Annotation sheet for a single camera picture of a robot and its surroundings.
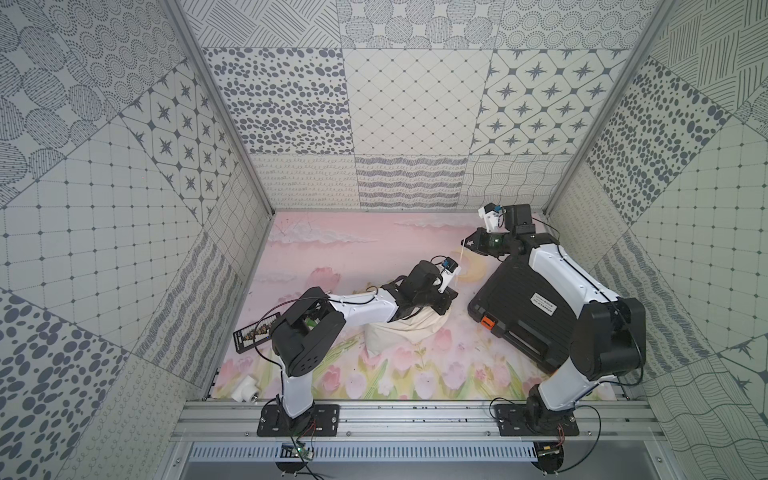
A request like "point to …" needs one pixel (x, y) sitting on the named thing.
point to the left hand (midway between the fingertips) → (456, 291)
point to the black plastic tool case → (524, 312)
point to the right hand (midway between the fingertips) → (465, 241)
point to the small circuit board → (296, 449)
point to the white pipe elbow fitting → (246, 391)
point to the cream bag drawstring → (463, 243)
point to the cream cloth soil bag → (384, 337)
